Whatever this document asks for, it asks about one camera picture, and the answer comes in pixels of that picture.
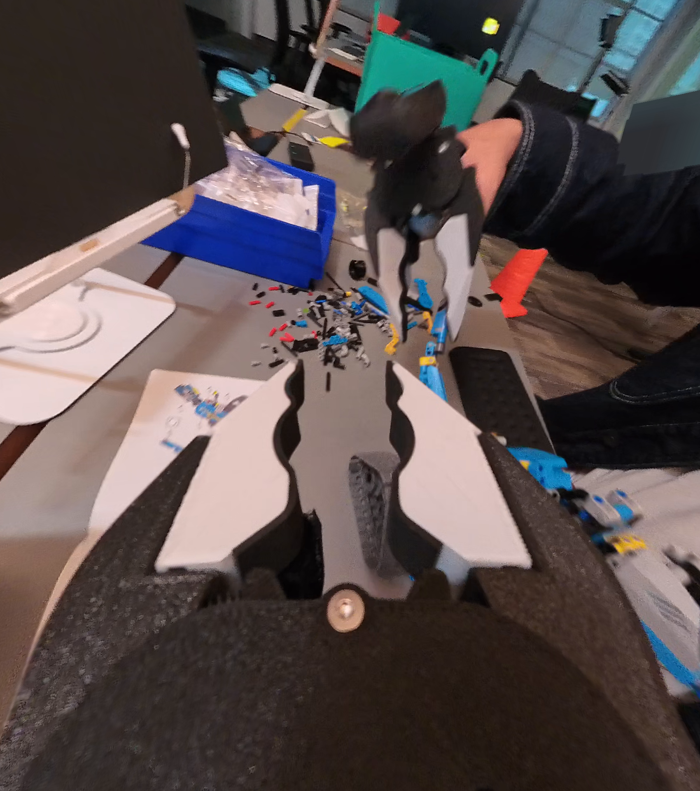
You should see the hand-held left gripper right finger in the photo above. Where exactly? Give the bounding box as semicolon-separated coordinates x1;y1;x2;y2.
383;361;534;586

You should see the dark denim jacket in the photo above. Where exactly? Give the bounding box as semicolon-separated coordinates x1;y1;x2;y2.
535;303;700;472

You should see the black perforated mat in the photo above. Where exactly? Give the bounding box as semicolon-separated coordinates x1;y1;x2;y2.
448;346;556;455

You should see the teal green box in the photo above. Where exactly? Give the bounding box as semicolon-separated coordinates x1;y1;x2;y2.
354;2;500;132

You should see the open instruction booklet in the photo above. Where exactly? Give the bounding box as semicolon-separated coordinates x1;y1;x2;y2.
86;369;266;541

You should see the blue toy brick robot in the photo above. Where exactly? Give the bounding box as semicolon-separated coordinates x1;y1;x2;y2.
349;444;700;708

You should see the blue brick robot arm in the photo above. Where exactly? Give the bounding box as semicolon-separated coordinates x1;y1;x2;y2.
417;308;451;404

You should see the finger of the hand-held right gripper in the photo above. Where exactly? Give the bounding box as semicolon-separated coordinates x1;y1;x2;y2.
432;212;479;342
376;224;420;345

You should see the pile of small brick parts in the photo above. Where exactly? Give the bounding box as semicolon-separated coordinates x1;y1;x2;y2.
247;277;450;373

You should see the grey desk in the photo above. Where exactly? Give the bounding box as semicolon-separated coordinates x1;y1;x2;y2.
0;80;542;791

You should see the blue plastic bin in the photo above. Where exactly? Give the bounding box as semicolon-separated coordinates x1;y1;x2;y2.
139;156;337;289

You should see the white desk lamp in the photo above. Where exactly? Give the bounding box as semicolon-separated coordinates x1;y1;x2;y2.
0;122;194;427

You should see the black partition panel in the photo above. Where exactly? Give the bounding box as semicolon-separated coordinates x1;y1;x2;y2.
0;0;229;302

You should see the person's right hand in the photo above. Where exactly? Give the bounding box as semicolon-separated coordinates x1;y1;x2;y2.
460;116;525;212

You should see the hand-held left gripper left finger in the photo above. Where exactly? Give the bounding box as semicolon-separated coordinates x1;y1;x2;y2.
154;360;324;599

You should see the orange traffic cone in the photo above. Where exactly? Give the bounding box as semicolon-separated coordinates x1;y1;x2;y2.
488;247;550;320

